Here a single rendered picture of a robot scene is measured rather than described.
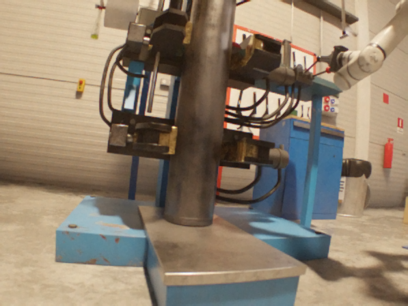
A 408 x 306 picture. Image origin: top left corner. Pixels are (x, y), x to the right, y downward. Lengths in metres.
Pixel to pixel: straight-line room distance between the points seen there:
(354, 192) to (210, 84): 2.39
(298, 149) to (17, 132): 2.99
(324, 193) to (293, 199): 0.40
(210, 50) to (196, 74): 0.12
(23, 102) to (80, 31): 1.08
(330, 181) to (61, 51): 3.30
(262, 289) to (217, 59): 0.88
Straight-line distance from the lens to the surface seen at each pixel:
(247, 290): 0.71
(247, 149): 1.05
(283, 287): 0.77
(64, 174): 3.14
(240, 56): 1.35
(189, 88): 1.08
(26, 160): 3.26
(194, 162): 1.02
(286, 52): 1.73
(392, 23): 1.17
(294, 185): 2.40
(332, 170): 2.71
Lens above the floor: 0.39
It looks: 2 degrees up
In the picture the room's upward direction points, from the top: 6 degrees clockwise
